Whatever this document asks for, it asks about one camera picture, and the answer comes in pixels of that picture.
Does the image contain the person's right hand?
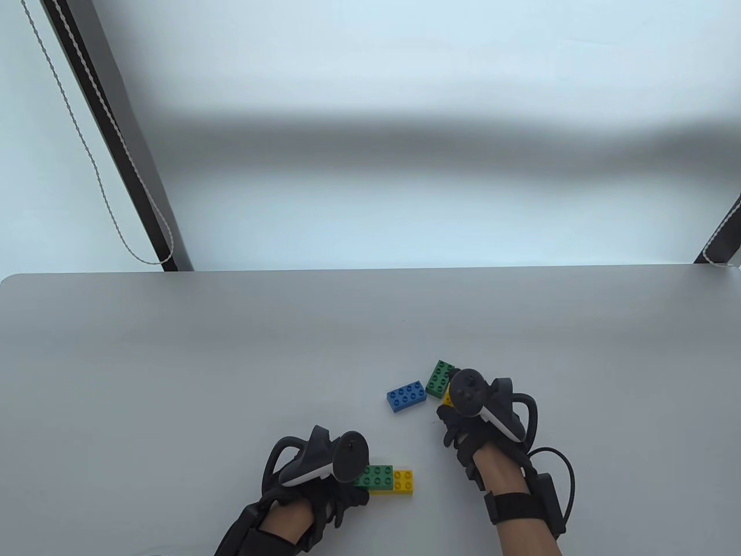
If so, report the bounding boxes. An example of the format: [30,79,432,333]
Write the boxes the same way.
[436,404,529,494]

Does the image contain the person's left hand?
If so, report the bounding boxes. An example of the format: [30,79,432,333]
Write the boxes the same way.
[255,476,372,550]

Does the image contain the person's left forearm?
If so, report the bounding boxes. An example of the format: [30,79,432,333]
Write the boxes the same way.
[255,499,314,556]

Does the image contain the person's right forearm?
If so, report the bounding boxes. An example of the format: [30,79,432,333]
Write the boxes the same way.
[472,445,563,556]

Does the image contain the black white right glove controller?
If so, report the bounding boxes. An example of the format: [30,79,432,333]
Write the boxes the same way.
[449,367,540,448]

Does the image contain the black white glove controller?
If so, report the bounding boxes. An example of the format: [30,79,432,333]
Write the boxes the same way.
[449,367,540,448]
[263,425,371,506]

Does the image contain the black white left glove controller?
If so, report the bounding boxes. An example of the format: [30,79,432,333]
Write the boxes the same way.
[263,425,371,506]

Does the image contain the green toy brick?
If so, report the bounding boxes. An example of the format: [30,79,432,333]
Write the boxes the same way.
[353,464,395,491]
[425,360,458,399]

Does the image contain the blue toy brick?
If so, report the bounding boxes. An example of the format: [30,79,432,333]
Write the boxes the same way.
[387,381,428,414]

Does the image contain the black metal pole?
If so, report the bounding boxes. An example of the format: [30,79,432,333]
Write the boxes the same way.
[693,192,741,266]
[42,0,194,273]

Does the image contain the black left wrist strap camera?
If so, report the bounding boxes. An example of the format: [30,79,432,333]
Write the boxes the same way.
[213,502,297,556]

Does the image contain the black wrist strap camera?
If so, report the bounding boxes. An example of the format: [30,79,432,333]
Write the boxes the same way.
[483,472,567,540]
[213,502,297,556]

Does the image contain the black right wrist strap camera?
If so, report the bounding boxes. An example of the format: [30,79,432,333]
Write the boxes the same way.
[483,472,567,540]

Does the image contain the black cable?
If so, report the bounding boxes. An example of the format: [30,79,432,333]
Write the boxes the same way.
[528,446,578,525]

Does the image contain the white twisted cord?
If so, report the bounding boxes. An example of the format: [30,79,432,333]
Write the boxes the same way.
[700,206,741,268]
[21,0,175,266]

